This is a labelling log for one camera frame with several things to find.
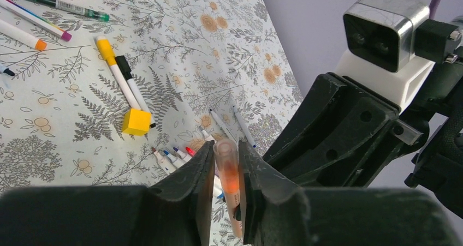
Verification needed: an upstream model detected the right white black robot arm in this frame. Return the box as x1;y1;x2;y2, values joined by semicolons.
264;52;462;216

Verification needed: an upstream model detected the clear orange pen cap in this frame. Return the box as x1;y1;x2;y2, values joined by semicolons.
213;139;239;193

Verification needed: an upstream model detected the black capped white marker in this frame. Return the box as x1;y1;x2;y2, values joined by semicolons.
115;55;156;128

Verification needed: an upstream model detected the floral table mat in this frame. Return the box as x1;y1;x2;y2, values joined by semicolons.
1;0;303;193

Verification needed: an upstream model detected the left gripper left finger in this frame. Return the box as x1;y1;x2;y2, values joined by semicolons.
1;141;214;245

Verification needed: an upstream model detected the dark green marker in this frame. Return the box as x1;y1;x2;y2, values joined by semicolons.
27;0;110;22

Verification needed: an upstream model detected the purple capped white marker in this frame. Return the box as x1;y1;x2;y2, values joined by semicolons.
173;147;192;162

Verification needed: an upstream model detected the orange brown marker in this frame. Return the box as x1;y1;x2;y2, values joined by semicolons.
219;161;242;238

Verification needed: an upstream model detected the blue capped white marker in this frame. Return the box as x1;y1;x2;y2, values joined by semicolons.
0;63;15;77

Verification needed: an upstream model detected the light blue capped marker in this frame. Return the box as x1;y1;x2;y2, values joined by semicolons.
163;151;185;169

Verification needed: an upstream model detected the yellow capped white marker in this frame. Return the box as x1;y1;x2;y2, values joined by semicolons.
95;36;141;110

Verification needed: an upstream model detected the red brown capped marker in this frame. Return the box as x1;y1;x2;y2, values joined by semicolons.
151;147;176;175

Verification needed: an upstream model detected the grey white marker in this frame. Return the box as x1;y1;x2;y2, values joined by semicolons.
199;125;216;142

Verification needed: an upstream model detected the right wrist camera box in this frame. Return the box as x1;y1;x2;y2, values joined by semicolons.
335;0;462;112

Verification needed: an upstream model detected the dark blue capped marker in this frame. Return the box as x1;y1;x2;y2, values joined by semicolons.
209;109;238;145

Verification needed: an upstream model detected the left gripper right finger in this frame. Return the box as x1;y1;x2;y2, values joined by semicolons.
238;141;460;245

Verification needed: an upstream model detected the yellow cube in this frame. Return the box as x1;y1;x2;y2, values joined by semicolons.
121;108;151;136

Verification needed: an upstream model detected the orange capped white marker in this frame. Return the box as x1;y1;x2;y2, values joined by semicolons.
1;20;47;51

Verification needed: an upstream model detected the magenta capped white marker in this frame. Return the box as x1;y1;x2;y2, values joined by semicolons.
1;0;72;41

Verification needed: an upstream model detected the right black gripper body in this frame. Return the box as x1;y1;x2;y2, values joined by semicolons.
263;73;431;187

